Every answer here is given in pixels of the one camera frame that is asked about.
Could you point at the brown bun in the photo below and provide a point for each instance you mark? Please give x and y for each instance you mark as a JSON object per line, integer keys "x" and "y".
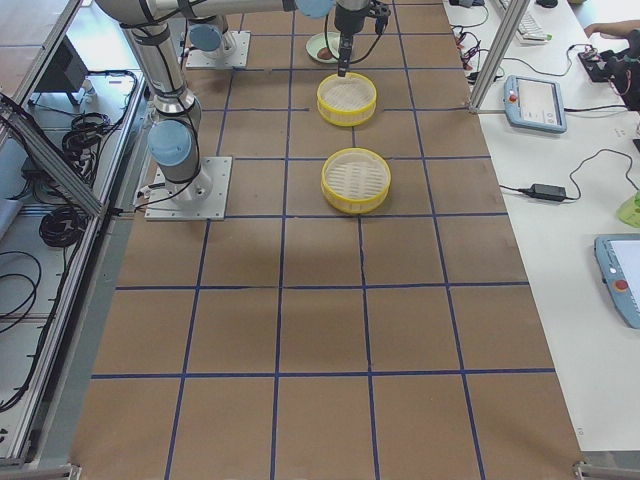
{"x": 325, "y": 54}

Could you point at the yellow steamer basket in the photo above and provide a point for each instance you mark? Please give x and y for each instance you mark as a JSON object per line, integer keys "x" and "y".
{"x": 346, "y": 101}
{"x": 355, "y": 181}

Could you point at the light green plate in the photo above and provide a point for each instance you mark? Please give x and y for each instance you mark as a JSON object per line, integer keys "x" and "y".
{"x": 318, "y": 41}

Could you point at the white keyboard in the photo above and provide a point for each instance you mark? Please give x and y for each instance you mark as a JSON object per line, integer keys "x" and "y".
{"x": 530, "y": 32}

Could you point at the far teach pendant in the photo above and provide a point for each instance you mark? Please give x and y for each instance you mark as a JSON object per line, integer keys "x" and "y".
{"x": 534, "y": 104}

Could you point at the teach pendant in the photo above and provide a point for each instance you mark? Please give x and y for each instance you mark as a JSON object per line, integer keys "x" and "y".
{"x": 534, "y": 104}
{"x": 618, "y": 259}

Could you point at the black power adapter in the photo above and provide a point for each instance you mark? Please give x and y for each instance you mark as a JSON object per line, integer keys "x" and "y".
{"x": 545, "y": 192}

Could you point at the black monitor box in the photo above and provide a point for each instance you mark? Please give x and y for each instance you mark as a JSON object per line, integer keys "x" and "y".
{"x": 65, "y": 73}

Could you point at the green plastic object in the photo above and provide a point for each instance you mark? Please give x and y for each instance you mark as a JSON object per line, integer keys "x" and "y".
{"x": 629, "y": 211}

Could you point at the near teach pendant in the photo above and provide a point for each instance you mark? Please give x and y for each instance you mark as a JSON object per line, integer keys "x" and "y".
{"x": 618, "y": 259}

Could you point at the aluminium frame post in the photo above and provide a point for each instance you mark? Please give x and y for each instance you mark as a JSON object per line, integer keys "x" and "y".
{"x": 502, "y": 39}

